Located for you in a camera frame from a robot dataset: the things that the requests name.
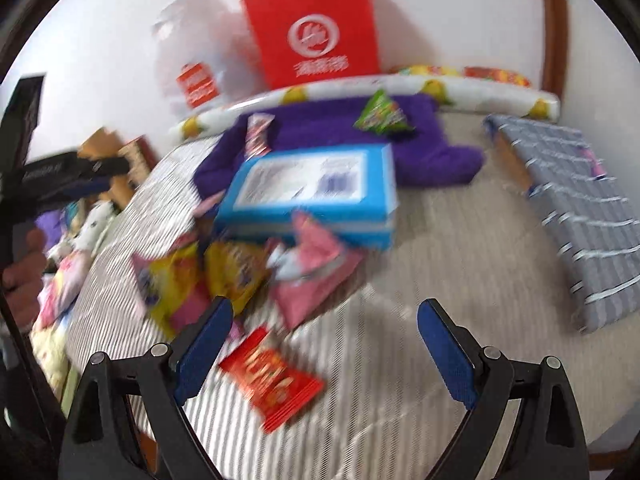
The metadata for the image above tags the white plastic bag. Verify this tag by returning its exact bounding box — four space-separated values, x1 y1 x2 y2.
151 0 266 116

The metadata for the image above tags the wooden headboard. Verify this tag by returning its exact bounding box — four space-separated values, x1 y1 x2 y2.
536 0 570 96

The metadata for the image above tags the brown wooden box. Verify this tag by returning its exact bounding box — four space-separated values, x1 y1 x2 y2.
77 127 136 211

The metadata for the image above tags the purple towel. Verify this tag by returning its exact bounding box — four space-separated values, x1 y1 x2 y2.
193 91 486 211

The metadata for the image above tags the red paper bag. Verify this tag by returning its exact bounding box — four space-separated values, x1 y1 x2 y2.
240 0 382 90

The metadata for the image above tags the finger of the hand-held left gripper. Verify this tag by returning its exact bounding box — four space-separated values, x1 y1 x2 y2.
75 156 129 196

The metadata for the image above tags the red chips bag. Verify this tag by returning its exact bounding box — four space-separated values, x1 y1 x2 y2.
462 66 532 86

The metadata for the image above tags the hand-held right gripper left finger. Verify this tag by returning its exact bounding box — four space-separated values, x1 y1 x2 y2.
59 296 235 480

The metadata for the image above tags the patterned book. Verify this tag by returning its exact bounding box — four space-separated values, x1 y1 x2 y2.
117 135 161 186

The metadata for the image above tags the pink and yellow snack packet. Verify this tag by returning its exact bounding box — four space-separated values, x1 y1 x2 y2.
131 240 211 338

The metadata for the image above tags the white dotted plush toy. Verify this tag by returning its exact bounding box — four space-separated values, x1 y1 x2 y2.
47 200 118 261

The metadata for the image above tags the rolled fruit print mat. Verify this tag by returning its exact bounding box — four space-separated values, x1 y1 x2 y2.
167 71 562 141

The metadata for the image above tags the yellow chips bag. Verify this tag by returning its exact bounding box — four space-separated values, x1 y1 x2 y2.
395 64 463 77

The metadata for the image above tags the red snack packet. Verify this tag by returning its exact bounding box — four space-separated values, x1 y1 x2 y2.
218 326 326 435

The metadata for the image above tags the pink white snack packet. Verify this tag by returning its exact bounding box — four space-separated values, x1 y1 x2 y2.
245 112 275 157

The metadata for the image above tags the pink printed cloth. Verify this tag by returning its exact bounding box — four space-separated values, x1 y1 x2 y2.
32 250 93 331

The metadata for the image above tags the grey checked pillow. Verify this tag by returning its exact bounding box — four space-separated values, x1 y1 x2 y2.
482 114 640 335

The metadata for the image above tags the pink triangular snack packet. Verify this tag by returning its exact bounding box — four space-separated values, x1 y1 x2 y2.
270 210 366 331

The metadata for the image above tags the person's left hand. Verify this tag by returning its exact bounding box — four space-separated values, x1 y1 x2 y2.
2 230 48 331

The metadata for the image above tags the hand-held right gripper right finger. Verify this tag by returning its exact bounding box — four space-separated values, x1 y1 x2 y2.
416 298 591 480

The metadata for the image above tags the green snack packet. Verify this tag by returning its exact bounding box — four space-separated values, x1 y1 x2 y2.
353 89 416 136

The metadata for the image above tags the blue cardboard box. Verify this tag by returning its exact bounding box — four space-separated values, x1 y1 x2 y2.
214 142 399 252

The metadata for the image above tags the striped bed sheet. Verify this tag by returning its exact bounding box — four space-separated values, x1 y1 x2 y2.
65 110 640 480

